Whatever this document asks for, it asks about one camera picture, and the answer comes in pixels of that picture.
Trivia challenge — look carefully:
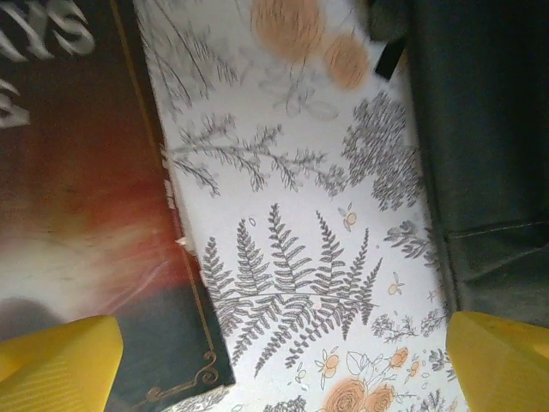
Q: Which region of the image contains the black backpack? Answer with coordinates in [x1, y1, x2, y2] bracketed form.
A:
[368, 0, 549, 327]

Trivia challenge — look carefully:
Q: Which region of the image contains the floral table cover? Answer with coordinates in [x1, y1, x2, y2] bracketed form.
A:
[132, 0, 473, 412]

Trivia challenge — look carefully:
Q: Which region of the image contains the dark red paperback book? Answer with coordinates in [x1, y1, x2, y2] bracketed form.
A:
[0, 0, 237, 412]

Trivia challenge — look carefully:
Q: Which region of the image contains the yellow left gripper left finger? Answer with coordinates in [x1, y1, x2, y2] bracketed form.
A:
[0, 315, 125, 412]

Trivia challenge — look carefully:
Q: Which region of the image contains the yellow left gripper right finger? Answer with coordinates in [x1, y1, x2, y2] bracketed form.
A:
[445, 309, 549, 412]

